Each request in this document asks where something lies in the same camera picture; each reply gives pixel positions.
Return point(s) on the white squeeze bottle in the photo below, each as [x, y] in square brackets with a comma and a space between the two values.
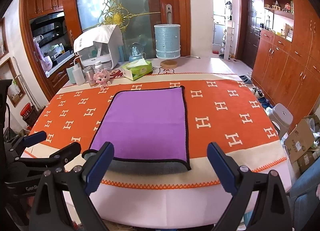
[78, 74]

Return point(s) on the wooden cabinet unit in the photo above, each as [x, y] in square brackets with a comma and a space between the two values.
[287, 65]

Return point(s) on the purple and grey towel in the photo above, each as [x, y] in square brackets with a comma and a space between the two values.
[146, 126]

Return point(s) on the red bucket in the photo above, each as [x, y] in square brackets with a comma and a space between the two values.
[26, 110]

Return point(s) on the glass sliding door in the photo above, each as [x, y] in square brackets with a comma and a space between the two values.
[135, 18]

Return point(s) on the cardboard box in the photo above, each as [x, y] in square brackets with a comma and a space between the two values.
[303, 143]

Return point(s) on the teal cup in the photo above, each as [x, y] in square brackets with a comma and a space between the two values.
[70, 75]

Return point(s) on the grey plastic stool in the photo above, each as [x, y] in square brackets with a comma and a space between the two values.
[282, 118]

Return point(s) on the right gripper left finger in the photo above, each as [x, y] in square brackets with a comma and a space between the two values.
[96, 166]

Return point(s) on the pink toy figure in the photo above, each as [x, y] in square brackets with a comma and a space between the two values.
[102, 78]

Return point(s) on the blue cylindrical table lamp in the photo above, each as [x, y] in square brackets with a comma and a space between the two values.
[168, 44]

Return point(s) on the green tissue pack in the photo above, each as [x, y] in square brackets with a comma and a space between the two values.
[136, 69]

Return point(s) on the white pill bottle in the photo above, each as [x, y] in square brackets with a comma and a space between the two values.
[98, 67]

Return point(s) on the orange H-pattern blanket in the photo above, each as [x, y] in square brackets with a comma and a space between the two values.
[220, 108]

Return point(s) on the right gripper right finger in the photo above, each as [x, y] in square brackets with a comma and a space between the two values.
[225, 168]

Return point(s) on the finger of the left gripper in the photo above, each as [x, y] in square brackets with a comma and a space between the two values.
[68, 153]
[34, 138]

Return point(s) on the blue snow globe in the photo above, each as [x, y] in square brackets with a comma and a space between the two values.
[137, 52]

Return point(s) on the dark wooden entry door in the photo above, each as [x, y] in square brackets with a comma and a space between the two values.
[254, 18]

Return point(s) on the white printed tablecloth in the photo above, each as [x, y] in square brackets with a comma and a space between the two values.
[177, 208]

